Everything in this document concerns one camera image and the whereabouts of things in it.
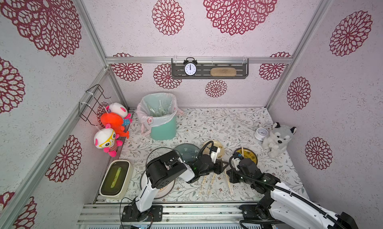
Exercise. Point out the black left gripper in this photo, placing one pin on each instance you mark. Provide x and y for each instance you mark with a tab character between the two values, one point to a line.
219	166

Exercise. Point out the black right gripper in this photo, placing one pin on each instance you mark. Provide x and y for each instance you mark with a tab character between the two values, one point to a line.
236	173

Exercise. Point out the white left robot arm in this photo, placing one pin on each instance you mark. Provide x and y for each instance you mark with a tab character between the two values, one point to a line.
170	166

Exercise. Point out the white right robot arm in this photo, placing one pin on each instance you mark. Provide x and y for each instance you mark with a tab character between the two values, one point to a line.
280	204

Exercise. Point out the cream round plate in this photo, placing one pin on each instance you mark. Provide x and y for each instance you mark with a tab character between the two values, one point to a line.
217	144

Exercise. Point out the dark green glass plate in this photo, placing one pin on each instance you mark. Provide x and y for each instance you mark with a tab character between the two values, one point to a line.
188	152

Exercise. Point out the yellow patterned plate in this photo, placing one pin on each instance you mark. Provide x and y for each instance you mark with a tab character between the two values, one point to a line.
247	154

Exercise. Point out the white orange patterned plate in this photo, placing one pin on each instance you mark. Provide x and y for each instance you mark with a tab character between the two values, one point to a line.
162	192

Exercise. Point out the small white round timer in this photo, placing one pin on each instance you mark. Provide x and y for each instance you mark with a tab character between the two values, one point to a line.
260	133

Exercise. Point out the grey husky plush dog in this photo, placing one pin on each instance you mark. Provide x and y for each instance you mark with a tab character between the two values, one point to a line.
278	138

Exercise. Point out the green trash bin with bag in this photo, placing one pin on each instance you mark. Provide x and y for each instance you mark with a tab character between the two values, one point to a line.
157	114

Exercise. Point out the wooden brush on shelf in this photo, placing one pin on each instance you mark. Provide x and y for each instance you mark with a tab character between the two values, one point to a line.
223	72

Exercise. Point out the red orange plush toy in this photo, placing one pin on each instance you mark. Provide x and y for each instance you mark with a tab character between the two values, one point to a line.
114	121

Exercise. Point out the black alarm clock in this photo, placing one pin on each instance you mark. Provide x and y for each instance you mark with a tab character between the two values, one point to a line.
190	66

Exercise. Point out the white plush doll yellow glasses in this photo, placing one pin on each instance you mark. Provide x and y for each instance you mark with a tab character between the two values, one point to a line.
107	140

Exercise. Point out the white pink plush doll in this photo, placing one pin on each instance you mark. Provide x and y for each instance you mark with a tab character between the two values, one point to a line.
122	111

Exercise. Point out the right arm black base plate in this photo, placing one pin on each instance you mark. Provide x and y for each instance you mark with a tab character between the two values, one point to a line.
252	212

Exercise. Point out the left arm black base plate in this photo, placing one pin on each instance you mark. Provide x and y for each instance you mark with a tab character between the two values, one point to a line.
132	214

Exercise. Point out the grey wall shelf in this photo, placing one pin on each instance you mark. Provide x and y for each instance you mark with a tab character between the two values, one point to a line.
203	69

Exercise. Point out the black wire wall basket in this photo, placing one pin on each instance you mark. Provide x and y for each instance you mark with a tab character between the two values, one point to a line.
90	109

